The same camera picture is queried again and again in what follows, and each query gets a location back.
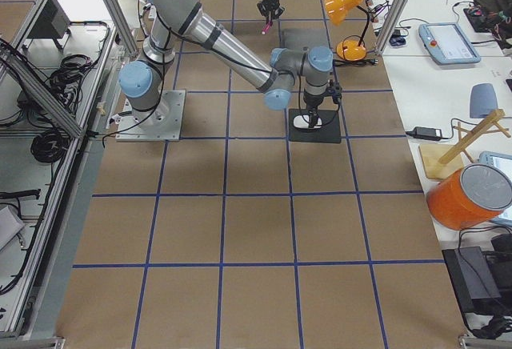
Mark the black box device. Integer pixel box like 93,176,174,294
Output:
442,247,503,315

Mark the grey blue pad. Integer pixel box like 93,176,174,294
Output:
469,83,498,118

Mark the black mousepad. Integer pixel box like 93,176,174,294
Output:
288,109,342,143

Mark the wooden stand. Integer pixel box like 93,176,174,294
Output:
419,108,511,181

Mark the orange desk lamp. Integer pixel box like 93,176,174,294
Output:
323,0,370,62

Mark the pink highlighter pen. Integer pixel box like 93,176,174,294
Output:
261,20,273,35

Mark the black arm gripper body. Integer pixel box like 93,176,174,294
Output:
257,1,285,19
302,90,342,117

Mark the white computer mouse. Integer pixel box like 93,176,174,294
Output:
293,114,323,130

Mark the orange cylindrical container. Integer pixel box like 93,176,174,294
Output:
426,163,502,231

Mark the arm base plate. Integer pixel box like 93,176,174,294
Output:
115,90,186,142

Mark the black power adapter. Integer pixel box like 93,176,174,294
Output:
412,126,442,141

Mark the black lamp power cord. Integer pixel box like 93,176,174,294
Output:
332,57,379,67

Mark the blue teach pendant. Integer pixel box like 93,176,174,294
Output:
418,22,481,65

